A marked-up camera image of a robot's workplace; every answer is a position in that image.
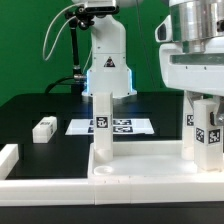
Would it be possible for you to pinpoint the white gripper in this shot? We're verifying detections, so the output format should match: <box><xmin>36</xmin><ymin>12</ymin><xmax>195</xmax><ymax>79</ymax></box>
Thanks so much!
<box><xmin>159</xmin><ymin>37</ymin><xmax>224</xmax><ymax>126</ymax></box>

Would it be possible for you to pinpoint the white desk top tray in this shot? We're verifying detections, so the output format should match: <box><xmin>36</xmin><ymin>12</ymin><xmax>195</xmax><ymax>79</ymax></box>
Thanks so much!
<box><xmin>88</xmin><ymin>140</ymin><xmax>224</xmax><ymax>177</ymax></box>

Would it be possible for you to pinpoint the white front fence bar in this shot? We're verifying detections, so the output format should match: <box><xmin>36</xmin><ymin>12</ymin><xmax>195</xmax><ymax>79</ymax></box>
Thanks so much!
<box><xmin>0</xmin><ymin>173</ymin><xmax>224</xmax><ymax>206</ymax></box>

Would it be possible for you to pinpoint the white fence bar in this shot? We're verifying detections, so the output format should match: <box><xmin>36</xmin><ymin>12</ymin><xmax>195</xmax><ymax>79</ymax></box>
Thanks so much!
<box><xmin>0</xmin><ymin>173</ymin><xmax>224</xmax><ymax>206</ymax></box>
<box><xmin>0</xmin><ymin>144</ymin><xmax>19</xmax><ymax>180</ymax></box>

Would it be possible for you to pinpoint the white left fence bar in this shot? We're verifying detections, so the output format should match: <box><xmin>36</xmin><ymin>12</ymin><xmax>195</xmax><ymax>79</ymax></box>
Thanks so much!
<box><xmin>0</xmin><ymin>144</ymin><xmax>19</xmax><ymax>180</ymax></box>

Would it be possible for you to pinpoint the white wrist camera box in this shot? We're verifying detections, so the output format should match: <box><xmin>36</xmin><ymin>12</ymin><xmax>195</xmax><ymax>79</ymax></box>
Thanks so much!
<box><xmin>155</xmin><ymin>15</ymin><xmax>172</xmax><ymax>43</ymax></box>

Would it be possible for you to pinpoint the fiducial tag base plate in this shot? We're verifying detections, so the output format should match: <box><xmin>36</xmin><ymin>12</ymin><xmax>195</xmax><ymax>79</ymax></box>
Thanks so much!
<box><xmin>66</xmin><ymin>118</ymin><xmax>154</xmax><ymax>135</ymax></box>

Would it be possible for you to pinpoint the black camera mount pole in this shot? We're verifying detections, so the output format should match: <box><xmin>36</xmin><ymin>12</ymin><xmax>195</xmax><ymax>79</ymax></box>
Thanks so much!
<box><xmin>65</xmin><ymin>11</ymin><xmax>84</xmax><ymax>95</ymax></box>

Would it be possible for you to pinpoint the black cable on table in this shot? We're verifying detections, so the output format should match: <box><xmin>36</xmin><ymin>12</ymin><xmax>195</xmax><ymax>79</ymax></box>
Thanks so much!
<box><xmin>44</xmin><ymin>76</ymin><xmax>78</xmax><ymax>94</ymax></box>

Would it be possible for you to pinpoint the black camera on pole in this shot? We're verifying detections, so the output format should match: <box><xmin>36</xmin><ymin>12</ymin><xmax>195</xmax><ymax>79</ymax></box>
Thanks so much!
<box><xmin>81</xmin><ymin>0</ymin><xmax>119</xmax><ymax>14</ymax></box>

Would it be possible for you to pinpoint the grey looped cable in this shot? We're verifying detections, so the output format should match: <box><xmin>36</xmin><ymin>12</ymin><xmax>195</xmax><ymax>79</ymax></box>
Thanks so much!
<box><xmin>42</xmin><ymin>3</ymin><xmax>81</xmax><ymax>62</ymax></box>

